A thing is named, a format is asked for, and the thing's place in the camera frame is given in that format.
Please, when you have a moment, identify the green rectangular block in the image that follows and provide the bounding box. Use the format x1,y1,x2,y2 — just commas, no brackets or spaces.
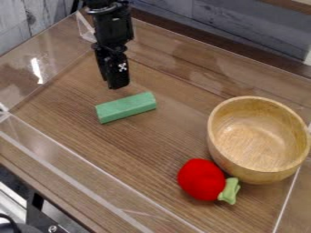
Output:
95,92,156,124

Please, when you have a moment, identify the light wooden bowl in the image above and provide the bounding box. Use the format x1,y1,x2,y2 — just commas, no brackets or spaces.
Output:
207,96,311,185

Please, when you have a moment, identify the clear acrylic tray wall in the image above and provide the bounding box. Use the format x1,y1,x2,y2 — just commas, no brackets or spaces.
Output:
0,109,204,233

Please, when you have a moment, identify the red plush tomato toy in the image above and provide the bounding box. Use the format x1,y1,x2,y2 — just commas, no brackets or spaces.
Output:
178,158,240,205

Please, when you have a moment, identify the black cable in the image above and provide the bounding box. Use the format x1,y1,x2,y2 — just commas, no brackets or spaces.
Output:
0,213,21,233

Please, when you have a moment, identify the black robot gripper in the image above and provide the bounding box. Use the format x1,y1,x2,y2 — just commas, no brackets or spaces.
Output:
88,3,134,89

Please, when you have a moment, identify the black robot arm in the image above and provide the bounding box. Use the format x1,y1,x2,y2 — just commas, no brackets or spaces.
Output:
84,0,134,89

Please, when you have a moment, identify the clear acrylic corner bracket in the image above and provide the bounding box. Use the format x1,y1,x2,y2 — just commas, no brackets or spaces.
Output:
75,12,96,43

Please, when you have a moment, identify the black table clamp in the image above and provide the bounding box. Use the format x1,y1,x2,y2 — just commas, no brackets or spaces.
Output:
25,193,69,233

